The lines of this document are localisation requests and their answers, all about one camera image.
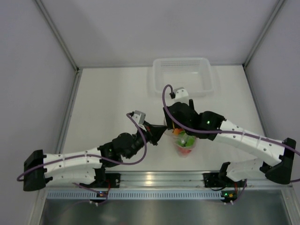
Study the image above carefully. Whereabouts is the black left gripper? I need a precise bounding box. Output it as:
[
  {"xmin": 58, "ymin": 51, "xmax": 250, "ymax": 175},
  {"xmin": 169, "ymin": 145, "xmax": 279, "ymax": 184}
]
[{"xmin": 125, "ymin": 121, "xmax": 167, "ymax": 159}]

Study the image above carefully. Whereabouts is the orange peach fake fruit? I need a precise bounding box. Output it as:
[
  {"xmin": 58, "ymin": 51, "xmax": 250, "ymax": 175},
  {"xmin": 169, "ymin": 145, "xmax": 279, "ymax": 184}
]
[{"xmin": 172, "ymin": 128, "xmax": 184, "ymax": 135}]

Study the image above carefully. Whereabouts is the green fake apple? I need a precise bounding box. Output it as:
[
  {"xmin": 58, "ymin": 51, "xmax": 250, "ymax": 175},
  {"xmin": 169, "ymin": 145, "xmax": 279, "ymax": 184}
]
[{"xmin": 176, "ymin": 134, "xmax": 195, "ymax": 148}]

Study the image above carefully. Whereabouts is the clear zip top bag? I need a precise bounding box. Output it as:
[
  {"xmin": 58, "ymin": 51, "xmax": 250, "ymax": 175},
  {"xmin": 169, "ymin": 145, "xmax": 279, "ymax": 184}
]
[{"xmin": 164, "ymin": 128, "xmax": 197, "ymax": 158}]

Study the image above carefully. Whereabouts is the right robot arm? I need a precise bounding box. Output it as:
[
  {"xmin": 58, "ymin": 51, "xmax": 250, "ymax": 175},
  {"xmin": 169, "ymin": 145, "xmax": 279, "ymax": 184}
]
[{"xmin": 163, "ymin": 102, "xmax": 296, "ymax": 186}]

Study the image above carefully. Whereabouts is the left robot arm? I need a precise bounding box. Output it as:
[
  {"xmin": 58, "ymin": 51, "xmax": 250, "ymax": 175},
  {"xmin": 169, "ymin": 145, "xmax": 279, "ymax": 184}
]
[{"xmin": 17, "ymin": 123, "xmax": 167, "ymax": 192}]

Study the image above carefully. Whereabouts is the white plastic basket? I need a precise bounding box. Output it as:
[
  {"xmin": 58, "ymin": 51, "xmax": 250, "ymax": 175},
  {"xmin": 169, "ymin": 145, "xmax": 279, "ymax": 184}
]
[{"xmin": 152, "ymin": 57, "xmax": 215, "ymax": 97}]

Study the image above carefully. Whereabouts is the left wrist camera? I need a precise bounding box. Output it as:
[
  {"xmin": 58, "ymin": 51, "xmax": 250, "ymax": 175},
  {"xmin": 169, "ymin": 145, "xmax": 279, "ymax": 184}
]
[{"xmin": 131, "ymin": 110, "xmax": 146, "ymax": 126}]

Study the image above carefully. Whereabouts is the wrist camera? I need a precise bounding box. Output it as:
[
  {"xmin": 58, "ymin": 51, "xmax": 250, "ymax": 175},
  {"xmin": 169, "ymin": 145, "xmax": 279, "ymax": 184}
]
[
  {"xmin": 131, "ymin": 110, "xmax": 146, "ymax": 126},
  {"xmin": 170, "ymin": 87, "xmax": 188, "ymax": 100}
]

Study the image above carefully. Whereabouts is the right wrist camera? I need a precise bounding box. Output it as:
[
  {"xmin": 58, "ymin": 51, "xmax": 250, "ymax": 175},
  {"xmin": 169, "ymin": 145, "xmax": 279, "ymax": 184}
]
[{"xmin": 170, "ymin": 87, "xmax": 188, "ymax": 100}]

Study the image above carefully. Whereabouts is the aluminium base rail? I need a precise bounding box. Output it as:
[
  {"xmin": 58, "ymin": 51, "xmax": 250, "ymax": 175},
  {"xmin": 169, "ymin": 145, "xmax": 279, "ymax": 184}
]
[{"xmin": 105, "ymin": 170, "xmax": 293, "ymax": 189}]

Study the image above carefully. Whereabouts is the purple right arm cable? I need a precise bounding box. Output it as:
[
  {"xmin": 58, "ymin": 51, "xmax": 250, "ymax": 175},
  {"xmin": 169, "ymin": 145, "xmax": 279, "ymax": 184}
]
[{"xmin": 162, "ymin": 84, "xmax": 300, "ymax": 183}]

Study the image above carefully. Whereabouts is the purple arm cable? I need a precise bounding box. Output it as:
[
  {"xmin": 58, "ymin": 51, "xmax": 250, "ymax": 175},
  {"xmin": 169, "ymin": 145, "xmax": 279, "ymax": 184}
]
[
  {"xmin": 162, "ymin": 84, "xmax": 300, "ymax": 183},
  {"xmin": 16, "ymin": 112, "xmax": 148, "ymax": 182}
]

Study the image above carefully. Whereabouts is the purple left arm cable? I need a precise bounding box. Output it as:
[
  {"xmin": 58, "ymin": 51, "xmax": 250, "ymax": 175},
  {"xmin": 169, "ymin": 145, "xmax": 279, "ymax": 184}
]
[{"xmin": 16, "ymin": 112, "xmax": 148, "ymax": 182}]

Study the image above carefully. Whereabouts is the white slotted cable duct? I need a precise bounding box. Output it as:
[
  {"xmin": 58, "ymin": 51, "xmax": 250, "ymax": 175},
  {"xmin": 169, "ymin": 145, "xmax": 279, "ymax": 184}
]
[{"xmin": 46, "ymin": 189, "xmax": 234, "ymax": 200}]

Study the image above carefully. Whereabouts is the aluminium frame rail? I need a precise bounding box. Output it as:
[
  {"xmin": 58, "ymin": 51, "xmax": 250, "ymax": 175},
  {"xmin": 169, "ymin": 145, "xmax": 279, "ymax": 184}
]
[{"xmin": 34, "ymin": 0, "xmax": 79, "ymax": 72}]

